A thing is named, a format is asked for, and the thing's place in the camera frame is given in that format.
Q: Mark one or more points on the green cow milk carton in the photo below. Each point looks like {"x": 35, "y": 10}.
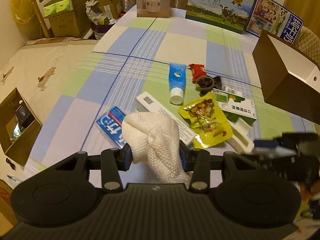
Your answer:
{"x": 232, "y": 15}

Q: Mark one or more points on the green white medicine box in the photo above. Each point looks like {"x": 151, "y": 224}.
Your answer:
{"x": 235, "y": 107}

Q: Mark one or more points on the red candy wrapper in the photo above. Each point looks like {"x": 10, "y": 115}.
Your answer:
{"x": 198, "y": 70}

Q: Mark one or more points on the dark brown scrunchie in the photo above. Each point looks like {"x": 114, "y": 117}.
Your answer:
{"x": 205, "y": 84}

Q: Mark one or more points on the white plastic tray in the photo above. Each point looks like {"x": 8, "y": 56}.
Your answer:
{"x": 240, "y": 140}

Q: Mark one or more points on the long white carton box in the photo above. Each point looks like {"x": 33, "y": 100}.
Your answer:
{"x": 145, "y": 102}

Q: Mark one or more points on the blue cartoon milk carton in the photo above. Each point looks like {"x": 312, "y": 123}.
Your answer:
{"x": 270, "y": 16}

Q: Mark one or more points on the yellow plastic bag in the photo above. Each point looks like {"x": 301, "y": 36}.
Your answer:
{"x": 22, "y": 11}

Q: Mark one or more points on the cardboard box with tissues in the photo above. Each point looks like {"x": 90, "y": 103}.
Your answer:
{"x": 62, "y": 18}

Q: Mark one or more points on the blue cream tube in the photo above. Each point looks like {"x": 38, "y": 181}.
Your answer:
{"x": 177, "y": 82}

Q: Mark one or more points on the small white pill bottle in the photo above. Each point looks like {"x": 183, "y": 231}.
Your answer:
{"x": 232, "y": 91}

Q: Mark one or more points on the checkered bed sheet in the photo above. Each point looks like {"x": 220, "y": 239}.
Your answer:
{"x": 133, "y": 57}

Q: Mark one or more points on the white plastic bag clutter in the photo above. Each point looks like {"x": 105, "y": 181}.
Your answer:
{"x": 103, "y": 12}

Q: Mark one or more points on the open brown box on floor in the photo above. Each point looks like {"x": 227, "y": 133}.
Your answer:
{"x": 19, "y": 127}

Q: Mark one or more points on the blue white medicine box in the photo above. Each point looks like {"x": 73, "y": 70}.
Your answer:
{"x": 110, "y": 125}

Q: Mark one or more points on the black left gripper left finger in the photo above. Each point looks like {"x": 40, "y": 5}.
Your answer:
{"x": 114, "y": 160}

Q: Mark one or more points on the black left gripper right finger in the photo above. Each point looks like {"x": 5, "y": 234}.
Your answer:
{"x": 198, "y": 162}

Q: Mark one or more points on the yellow snack packet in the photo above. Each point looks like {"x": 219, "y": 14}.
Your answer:
{"x": 207, "y": 120}

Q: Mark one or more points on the brown cardboard storage box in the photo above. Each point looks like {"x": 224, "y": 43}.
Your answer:
{"x": 289, "y": 78}

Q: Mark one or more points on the beige quilted chair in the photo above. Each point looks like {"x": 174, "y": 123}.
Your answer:
{"x": 308, "y": 43}

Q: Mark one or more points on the white knitted cloth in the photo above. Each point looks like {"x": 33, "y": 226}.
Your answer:
{"x": 154, "y": 140}

